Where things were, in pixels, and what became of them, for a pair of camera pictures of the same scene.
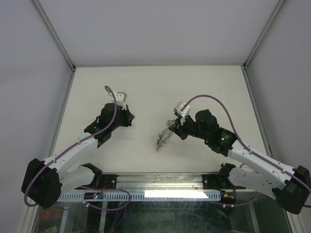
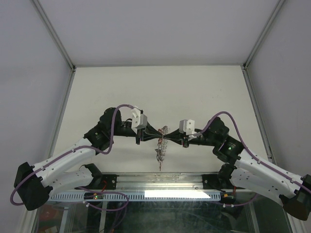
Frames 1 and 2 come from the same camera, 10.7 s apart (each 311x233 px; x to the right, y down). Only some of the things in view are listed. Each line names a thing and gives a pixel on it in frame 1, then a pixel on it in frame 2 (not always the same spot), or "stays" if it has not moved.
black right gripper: x=178 y=127 → x=176 y=136
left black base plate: x=109 y=181 stays
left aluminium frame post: x=57 y=38 stays
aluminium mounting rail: x=160 y=181 stays
